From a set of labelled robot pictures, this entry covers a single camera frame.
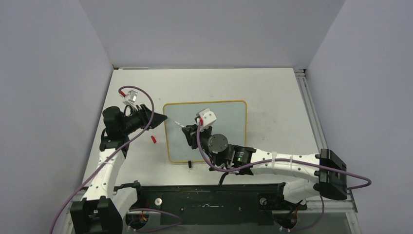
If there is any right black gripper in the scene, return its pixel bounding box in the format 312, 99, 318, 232
184, 123, 224, 166

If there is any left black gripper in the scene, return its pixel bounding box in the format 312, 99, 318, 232
120, 104, 167, 135

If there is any white red marker pen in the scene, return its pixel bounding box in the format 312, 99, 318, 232
174, 121, 185, 128

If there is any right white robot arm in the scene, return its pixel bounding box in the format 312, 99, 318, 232
181, 124, 347, 209

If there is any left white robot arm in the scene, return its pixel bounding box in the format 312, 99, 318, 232
70, 104, 168, 234

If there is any yellow-framed whiteboard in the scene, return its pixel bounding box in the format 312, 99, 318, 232
163, 100, 247, 163

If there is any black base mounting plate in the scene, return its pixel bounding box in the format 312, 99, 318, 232
130, 183, 307, 225

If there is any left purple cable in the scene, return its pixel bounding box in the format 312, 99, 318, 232
49, 85, 155, 234

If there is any purple cable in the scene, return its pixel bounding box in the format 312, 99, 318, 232
49, 85, 155, 234
196, 122, 372, 191

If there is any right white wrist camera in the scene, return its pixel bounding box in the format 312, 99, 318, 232
196, 108, 217, 128

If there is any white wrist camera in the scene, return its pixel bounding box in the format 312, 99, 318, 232
196, 108, 217, 128
123, 90, 138, 109

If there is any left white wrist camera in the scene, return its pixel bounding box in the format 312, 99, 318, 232
123, 90, 138, 109

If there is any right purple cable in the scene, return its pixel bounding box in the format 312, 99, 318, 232
196, 122, 372, 191

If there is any aluminium rail frame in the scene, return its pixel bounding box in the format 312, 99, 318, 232
294, 69, 328, 151

